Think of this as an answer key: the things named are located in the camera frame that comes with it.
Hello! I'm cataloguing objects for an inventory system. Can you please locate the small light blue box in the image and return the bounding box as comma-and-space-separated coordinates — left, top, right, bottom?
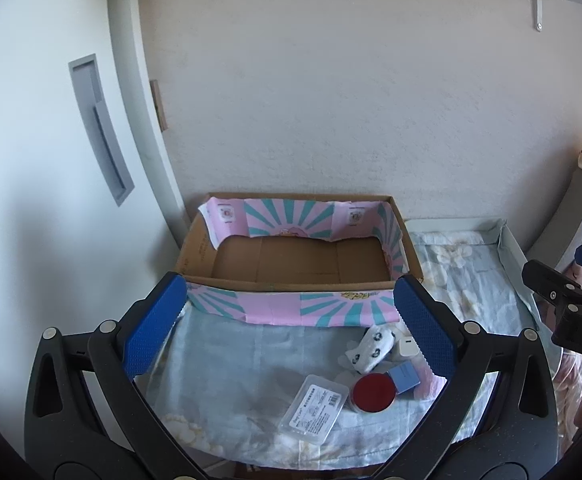
387, 362, 420, 394

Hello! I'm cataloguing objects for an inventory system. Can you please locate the red lid round jar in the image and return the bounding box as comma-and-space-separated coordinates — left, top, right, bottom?
351, 373, 397, 414

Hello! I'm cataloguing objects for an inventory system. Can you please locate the white panda pattern sock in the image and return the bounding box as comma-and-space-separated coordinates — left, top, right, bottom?
345, 323, 403, 375

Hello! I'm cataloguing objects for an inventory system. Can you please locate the clear cotton swab box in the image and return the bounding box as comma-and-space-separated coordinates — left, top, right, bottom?
278, 375, 349, 445

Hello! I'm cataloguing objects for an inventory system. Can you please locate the grey bed headboard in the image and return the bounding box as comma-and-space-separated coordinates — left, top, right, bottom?
526, 168, 582, 272

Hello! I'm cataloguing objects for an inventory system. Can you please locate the floral light blue bedsheet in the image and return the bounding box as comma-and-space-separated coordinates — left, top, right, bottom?
146, 223, 537, 470

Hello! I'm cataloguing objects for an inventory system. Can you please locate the white wardrobe door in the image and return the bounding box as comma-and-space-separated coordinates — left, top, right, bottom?
0, 0, 178, 451

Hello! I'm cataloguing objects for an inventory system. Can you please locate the cardboard box pink liner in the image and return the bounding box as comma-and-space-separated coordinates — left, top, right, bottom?
176, 192, 422, 327

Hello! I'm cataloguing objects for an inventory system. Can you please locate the white wall shelf bracket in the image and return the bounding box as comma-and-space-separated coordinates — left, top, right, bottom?
532, 0, 544, 32

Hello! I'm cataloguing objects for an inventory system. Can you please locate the wooden strip on wall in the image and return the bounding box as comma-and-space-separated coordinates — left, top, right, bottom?
149, 79, 169, 132

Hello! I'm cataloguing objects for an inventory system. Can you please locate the grey recessed door handle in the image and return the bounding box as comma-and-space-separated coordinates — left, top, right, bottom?
69, 54, 135, 206

